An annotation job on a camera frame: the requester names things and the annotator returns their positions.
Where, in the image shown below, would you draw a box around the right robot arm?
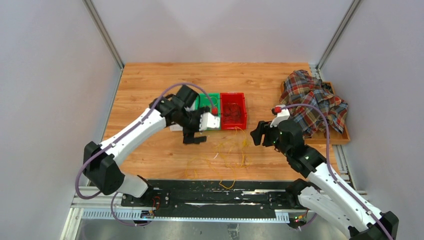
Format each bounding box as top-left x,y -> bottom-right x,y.
250,120 -> 399,240

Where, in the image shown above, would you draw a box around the wooden tray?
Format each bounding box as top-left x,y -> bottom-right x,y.
280,79 -> 351,146

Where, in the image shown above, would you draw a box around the plaid cloth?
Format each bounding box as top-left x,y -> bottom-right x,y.
279,69 -> 348,138

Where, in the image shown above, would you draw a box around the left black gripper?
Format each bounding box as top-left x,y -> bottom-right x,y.
178,106 -> 210,144

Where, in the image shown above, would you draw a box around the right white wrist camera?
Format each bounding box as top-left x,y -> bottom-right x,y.
270,104 -> 290,128

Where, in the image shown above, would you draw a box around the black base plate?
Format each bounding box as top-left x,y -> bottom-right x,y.
113,180 -> 307,222

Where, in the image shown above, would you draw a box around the brown cable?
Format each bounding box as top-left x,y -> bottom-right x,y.
222,101 -> 244,124

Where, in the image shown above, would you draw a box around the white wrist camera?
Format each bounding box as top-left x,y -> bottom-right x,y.
199,107 -> 221,132
270,104 -> 290,128

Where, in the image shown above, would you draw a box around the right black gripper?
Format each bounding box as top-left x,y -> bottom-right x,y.
251,120 -> 291,157

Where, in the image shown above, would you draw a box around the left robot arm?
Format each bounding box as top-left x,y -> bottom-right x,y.
74,82 -> 219,207

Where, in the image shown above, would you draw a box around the green plastic bin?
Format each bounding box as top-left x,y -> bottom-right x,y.
191,93 -> 221,118

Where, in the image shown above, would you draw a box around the yellow cable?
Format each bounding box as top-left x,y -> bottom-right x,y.
183,96 -> 253,190

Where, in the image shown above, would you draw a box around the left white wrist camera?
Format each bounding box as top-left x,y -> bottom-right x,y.
199,107 -> 221,132

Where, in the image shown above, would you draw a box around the aluminium frame rail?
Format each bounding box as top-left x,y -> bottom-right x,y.
71,185 -> 374,223

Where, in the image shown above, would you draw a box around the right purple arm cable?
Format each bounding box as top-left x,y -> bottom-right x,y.
273,103 -> 395,240

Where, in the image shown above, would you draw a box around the white plastic bin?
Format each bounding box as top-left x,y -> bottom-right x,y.
169,123 -> 184,132

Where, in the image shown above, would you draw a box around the red plastic bin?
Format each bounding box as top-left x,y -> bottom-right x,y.
220,92 -> 247,130

